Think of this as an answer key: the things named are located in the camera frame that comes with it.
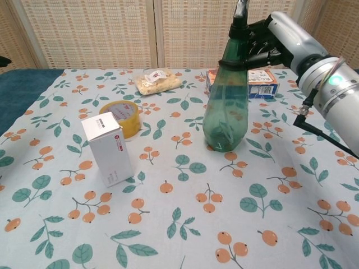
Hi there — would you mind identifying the green spray bottle black trigger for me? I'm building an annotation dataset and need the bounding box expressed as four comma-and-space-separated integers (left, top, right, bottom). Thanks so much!
202, 0, 252, 154

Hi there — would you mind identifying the blue velvet table cover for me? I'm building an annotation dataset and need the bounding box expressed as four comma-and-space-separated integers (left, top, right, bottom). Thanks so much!
0, 68, 64, 137

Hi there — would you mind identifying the woven bamboo screen panel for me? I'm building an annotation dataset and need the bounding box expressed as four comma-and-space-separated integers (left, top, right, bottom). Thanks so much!
0, 0, 37, 75
291, 0, 359, 73
157, 0, 300, 69
10, 0, 159, 70

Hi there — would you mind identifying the yellow packing tape roll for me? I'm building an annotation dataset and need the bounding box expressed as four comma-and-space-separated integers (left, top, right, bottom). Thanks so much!
98, 100, 142, 140

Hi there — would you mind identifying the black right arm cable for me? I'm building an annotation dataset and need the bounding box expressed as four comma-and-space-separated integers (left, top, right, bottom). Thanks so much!
293, 88, 359, 159

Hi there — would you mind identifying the clear snack bag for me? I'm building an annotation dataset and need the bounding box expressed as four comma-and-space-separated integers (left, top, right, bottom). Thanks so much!
133, 69, 182, 97

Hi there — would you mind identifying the orange blue carton box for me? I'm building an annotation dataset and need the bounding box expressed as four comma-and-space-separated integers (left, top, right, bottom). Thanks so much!
206, 68, 280, 99

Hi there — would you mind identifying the floral fruit print tablecloth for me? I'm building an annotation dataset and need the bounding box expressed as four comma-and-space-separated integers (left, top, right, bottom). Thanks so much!
0, 68, 359, 269

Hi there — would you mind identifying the small white cardboard box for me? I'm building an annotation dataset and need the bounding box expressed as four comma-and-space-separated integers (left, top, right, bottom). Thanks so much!
81, 112, 135, 188

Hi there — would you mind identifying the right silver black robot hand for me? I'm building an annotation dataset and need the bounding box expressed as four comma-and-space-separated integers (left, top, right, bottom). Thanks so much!
218, 11, 329, 77

